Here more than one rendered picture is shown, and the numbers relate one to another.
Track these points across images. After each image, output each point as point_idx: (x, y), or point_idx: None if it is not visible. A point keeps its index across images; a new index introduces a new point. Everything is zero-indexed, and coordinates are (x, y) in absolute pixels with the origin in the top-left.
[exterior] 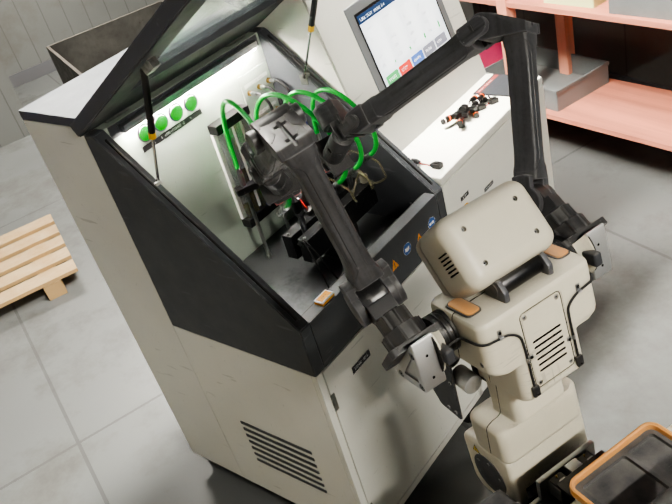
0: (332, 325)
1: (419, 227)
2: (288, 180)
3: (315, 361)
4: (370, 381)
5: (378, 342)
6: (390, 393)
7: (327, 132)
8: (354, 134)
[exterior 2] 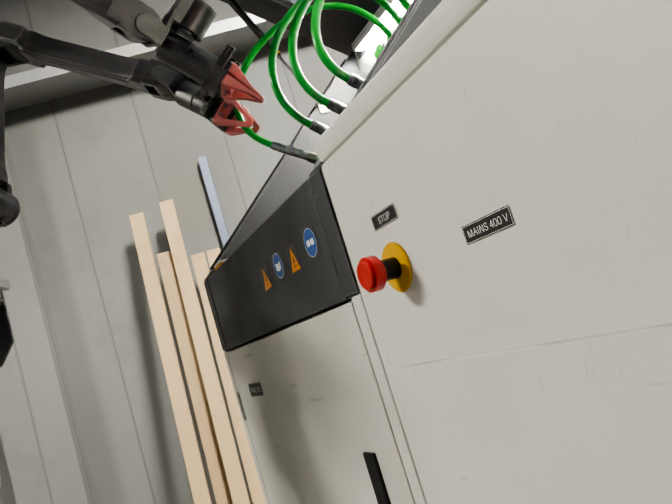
0: (222, 302)
1: (290, 237)
2: (199, 103)
3: (218, 330)
4: (271, 436)
5: (269, 389)
6: (299, 498)
7: (200, 41)
8: (150, 43)
